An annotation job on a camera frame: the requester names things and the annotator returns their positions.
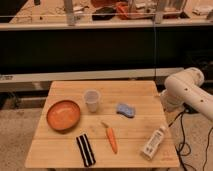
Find clear plastic cup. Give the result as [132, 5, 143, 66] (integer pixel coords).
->
[83, 89, 100, 113]

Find orange carrot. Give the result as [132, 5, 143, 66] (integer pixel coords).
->
[102, 122, 118, 153]

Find blue sponge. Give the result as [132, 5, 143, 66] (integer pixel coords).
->
[116, 103, 135, 118]

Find black cable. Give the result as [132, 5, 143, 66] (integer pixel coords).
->
[166, 105, 213, 171]

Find wooden table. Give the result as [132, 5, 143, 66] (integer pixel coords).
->
[25, 81, 179, 170]

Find black white striped cloth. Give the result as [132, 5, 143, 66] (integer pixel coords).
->
[76, 134, 96, 167]

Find orange plate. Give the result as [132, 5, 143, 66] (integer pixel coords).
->
[46, 100, 81, 131]

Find grey metal shelf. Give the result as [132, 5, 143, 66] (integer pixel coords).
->
[0, 0, 213, 92]

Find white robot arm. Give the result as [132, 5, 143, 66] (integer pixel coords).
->
[160, 67, 213, 122]

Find black bin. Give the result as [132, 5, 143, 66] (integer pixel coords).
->
[184, 49, 213, 80]

